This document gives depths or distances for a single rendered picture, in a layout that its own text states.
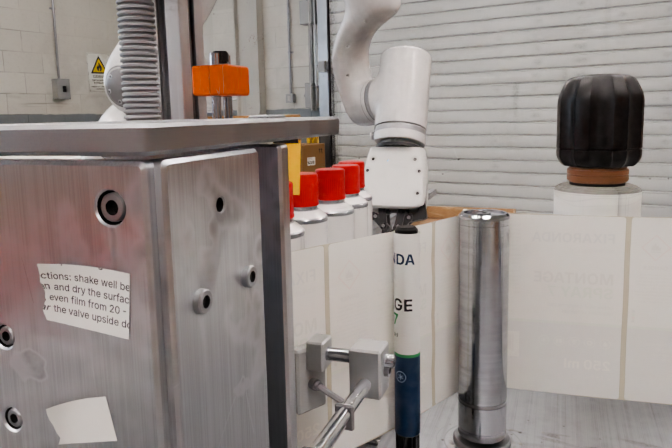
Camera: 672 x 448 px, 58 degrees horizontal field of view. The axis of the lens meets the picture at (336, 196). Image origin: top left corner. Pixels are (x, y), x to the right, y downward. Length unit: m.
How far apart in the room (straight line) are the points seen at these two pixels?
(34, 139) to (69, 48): 6.91
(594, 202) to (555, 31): 4.35
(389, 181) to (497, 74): 4.15
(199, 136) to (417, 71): 0.84
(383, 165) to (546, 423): 0.51
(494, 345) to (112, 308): 0.37
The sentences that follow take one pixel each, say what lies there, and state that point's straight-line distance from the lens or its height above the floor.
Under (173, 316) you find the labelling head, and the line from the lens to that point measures 0.16.
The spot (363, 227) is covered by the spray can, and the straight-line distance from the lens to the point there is 0.71.
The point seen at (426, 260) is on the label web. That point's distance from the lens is 0.46.
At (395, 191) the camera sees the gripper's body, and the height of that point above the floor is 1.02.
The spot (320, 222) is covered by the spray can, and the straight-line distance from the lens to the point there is 0.62.
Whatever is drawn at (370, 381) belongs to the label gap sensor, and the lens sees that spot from 0.36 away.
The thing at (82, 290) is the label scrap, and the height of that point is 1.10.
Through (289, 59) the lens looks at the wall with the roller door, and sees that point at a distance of 6.10.
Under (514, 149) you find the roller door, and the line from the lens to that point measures 5.03.
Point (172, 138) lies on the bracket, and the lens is 0.16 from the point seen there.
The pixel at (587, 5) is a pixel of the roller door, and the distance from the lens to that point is 4.96.
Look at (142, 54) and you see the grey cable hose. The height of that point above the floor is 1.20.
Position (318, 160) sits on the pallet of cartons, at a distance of 5.17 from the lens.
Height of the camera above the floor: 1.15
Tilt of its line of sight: 8 degrees down
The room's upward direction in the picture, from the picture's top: 1 degrees counter-clockwise
